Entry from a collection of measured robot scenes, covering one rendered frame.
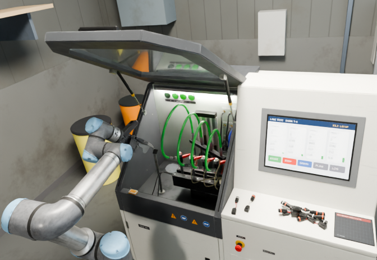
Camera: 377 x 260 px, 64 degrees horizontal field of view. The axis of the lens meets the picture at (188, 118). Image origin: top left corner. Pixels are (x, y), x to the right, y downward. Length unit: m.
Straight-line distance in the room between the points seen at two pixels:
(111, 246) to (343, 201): 1.12
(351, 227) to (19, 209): 1.38
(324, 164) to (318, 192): 0.16
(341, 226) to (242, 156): 0.57
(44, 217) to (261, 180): 1.11
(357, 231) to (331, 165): 0.31
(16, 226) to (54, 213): 0.13
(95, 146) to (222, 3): 2.79
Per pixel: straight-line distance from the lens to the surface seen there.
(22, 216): 1.14
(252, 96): 1.61
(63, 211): 1.09
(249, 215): 1.63
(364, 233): 1.65
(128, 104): 4.05
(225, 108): 1.90
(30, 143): 3.59
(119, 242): 1.41
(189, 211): 1.74
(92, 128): 1.37
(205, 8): 3.86
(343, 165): 1.64
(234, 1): 3.76
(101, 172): 1.21
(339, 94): 1.55
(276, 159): 1.66
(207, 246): 1.87
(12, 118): 3.43
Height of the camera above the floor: 2.13
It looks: 26 degrees down
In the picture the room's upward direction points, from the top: 7 degrees counter-clockwise
